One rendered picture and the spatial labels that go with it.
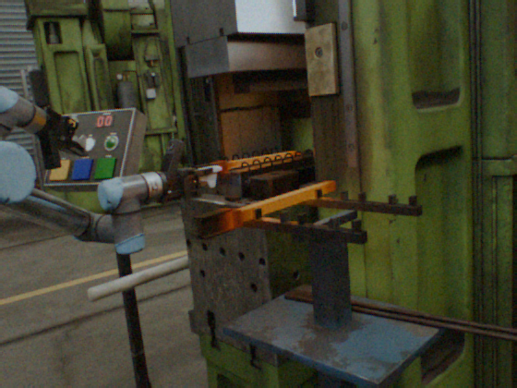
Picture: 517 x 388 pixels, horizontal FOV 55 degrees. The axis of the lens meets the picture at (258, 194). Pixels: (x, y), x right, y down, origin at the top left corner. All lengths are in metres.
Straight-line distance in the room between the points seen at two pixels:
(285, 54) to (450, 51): 0.47
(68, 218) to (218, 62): 0.58
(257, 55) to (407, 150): 0.50
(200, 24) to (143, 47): 5.06
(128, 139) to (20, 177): 0.78
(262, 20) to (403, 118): 0.47
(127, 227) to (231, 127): 0.61
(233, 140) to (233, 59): 0.40
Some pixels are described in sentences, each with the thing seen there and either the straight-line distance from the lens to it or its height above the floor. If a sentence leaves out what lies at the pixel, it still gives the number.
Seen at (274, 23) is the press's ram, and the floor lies 1.39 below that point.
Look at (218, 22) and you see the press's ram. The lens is 1.43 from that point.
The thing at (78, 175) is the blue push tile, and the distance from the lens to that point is 1.82.
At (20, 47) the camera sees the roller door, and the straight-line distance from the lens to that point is 9.33.
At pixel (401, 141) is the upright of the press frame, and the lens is 1.27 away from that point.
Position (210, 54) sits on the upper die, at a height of 1.33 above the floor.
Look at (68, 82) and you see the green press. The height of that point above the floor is 1.58.
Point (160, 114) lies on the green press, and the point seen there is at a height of 1.13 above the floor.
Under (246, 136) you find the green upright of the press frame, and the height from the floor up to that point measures 1.07.
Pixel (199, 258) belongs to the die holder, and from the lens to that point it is 1.56.
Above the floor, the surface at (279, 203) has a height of 0.96.
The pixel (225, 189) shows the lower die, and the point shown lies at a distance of 1.47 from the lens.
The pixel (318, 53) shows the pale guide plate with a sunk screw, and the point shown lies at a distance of 1.34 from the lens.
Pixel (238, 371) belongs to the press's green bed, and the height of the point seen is 0.39.
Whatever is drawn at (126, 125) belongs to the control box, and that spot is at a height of 1.14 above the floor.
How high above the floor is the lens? 1.19
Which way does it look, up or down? 11 degrees down
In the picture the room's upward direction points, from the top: 5 degrees counter-clockwise
